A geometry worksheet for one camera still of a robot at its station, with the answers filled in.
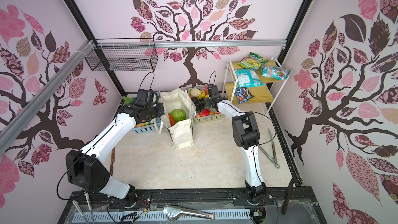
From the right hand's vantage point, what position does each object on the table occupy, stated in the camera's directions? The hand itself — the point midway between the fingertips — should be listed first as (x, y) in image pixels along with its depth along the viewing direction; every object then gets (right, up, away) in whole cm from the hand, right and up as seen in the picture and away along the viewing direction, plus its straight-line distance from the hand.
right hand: (212, 97), depth 104 cm
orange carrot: (-26, -15, -10) cm, 31 cm away
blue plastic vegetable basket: (-41, -21, -8) cm, 46 cm away
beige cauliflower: (-12, +4, +5) cm, 13 cm away
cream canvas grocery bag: (-17, -20, -25) cm, 36 cm away
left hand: (-28, -9, -21) cm, 36 cm away
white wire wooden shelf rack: (+38, +3, -4) cm, 38 cm away
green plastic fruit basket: (-9, -15, -5) cm, 18 cm away
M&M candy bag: (+19, +1, -9) cm, 21 cm away
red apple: (-4, -10, -5) cm, 12 cm away
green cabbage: (-22, -11, -8) cm, 26 cm away
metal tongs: (-20, -52, -39) cm, 68 cm away
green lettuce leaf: (-57, -2, -3) cm, 57 cm away
